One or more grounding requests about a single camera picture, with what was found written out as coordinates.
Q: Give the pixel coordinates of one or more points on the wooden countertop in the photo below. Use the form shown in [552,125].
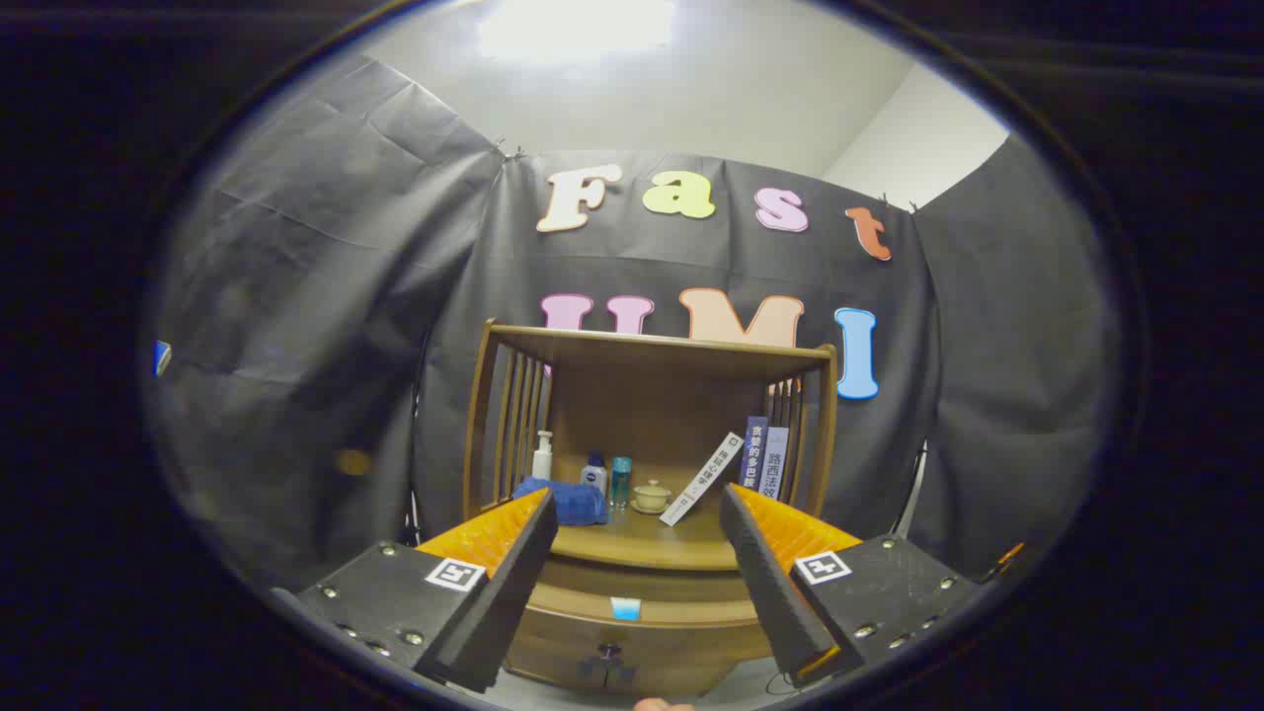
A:
[642,538]

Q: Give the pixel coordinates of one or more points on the light grey book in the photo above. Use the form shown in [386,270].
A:
[774,464]

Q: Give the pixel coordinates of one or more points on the small blue object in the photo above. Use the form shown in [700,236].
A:
[161,355]

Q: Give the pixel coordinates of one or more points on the white book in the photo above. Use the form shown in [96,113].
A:
[701,479]

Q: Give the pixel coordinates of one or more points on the blue rolled towel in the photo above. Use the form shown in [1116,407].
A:
[578,502]

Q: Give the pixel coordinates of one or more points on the dark blue book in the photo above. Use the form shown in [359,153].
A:
[753,454]

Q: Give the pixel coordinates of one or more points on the black device with orange part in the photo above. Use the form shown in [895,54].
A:
[1009,555]

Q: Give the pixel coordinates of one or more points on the white pump bottle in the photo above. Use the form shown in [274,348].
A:
[542,464]

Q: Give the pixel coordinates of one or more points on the white stand pole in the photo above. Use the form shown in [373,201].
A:
[913,494]

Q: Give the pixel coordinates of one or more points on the wooden cabinet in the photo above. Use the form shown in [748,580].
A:
[652,405]

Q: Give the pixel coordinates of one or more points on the clear blue bottle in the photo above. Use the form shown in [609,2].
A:
[621,484]

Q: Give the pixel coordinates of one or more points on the white lotion bottle blue cap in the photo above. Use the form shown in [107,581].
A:
[593,476]

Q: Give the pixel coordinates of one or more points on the beige saucer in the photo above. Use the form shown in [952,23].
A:
[652,510]

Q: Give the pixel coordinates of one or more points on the blue cosmetic tube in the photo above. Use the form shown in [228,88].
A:
[625,608]

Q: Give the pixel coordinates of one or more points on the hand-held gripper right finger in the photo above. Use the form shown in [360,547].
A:
[770,592]

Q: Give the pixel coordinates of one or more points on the beige lidded teacup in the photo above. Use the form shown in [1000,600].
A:
[653,493]

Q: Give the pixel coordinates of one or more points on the wooden drawer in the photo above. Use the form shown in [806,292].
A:
[671,652]

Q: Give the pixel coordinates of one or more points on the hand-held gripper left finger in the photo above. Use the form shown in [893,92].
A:
[513,592]

